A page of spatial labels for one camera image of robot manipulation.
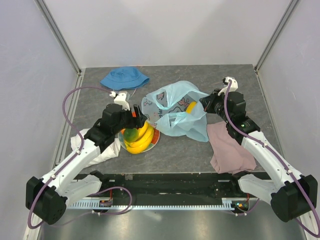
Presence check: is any round fruit plate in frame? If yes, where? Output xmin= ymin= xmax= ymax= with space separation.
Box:
xmin=118 ymin=126 xmax=160 ymax=153

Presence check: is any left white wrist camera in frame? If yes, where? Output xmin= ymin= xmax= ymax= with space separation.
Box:
xmin=109 ymin=91 xmax=130 ymax=111

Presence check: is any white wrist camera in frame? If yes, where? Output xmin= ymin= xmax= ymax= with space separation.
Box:
xmin=109 ymin=91 xmax=130 ymax=111
xmin=218 ymin=76 xmax=238 ymax=96

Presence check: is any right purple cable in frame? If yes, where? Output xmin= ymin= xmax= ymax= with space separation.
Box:
xmin=223 ymin=79 xmax=320 ymax=238

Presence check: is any pink folded cloth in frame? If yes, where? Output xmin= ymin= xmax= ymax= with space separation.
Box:
xmin=206 ymin=122 xmax=257 ymax=174

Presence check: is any yellow banana bunch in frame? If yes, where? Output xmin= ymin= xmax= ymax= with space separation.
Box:
xmin=124 ymin=121 xmax=154 ymax=155

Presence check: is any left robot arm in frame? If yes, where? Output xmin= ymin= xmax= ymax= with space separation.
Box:
xmin=25 ymin=103 xmax=147 ymax=229

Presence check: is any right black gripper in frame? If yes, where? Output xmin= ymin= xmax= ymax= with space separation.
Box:
xmin=200 ymin=88 xmax=232 ymax=124

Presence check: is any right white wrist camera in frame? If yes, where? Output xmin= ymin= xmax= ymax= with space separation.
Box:
xmin=218 ymin=76 xmax=238 ymax=96

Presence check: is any light blue plastic bag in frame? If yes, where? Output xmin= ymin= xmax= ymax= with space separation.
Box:
xmin=141 ymin=80 xmax=209 ymax=142

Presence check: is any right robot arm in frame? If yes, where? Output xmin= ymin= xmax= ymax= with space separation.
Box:
xmin=199 ymin=89 xmax=318 ymax=222

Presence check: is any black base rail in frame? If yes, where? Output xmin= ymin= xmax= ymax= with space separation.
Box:
xmin=91 ymin=171 xmax=249 ymax=199

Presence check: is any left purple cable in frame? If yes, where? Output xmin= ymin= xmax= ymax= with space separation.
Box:
xmin=27 ymin=86 xmax=112 ymax=230

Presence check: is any blue bucket hat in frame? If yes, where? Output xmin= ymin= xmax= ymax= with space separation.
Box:
xmin=100 ymin=66 xmax=150 ymax=91

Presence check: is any white slotted cable duct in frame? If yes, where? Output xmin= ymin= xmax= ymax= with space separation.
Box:
xmin=67 ymin=197 xmax=235 ymax=211

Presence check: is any white printed t-shirt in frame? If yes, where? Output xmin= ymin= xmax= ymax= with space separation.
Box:
xmin=70 ymin=134 xmax=121 ymax=168

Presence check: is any yellow lemon fruit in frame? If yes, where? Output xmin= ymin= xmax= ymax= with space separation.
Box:
xmin=185 ymin=101 xmax=197 ymax=114

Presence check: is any purple cable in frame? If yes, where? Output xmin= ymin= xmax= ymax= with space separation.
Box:
xmin=27 ymin=86 xmax=112 ymax=230
xmin=223 ymin=79 xmax=320 ymax=238

